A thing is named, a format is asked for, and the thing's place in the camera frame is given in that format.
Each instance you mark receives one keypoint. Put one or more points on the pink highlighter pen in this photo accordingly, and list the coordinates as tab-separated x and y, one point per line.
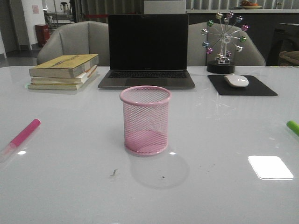
19	139

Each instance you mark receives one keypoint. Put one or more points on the green highlighter pen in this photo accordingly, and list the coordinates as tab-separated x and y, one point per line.
292	125

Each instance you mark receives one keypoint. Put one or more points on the pink mesh pen holder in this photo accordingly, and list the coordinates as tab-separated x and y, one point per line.
145	113

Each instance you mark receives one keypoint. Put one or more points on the grey laptop black screen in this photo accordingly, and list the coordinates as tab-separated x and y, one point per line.
148	49

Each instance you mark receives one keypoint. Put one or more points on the middle yellow book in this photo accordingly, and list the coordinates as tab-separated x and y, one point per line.
82	78

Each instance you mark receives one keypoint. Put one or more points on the yellow book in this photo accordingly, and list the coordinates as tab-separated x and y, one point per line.
82	78
65	66
57	86

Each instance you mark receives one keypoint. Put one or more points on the bottom yellow book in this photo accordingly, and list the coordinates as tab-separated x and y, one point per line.
57	86

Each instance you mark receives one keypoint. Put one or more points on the right grey armchair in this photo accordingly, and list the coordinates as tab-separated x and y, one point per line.
196	55

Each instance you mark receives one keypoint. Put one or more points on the grey armchair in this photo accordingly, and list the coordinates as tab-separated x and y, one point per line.
88	37
196	55

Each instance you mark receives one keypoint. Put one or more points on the white computer mouse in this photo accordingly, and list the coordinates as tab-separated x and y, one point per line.
237	81

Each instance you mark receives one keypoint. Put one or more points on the left grey armchair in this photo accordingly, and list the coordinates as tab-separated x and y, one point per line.
88	37

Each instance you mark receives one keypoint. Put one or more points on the top yellow book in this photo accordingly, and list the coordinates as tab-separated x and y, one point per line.
65	66

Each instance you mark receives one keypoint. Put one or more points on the black mouse pad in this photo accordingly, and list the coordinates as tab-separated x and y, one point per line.
255	87

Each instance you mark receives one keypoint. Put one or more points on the ferris wheel desk ornament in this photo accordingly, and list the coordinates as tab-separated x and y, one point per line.
223	36

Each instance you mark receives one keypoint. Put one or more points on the red trash bin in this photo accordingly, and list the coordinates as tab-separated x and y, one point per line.
42	34

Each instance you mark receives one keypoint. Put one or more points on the fruit bowl on counter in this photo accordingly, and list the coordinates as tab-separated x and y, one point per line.
246	4

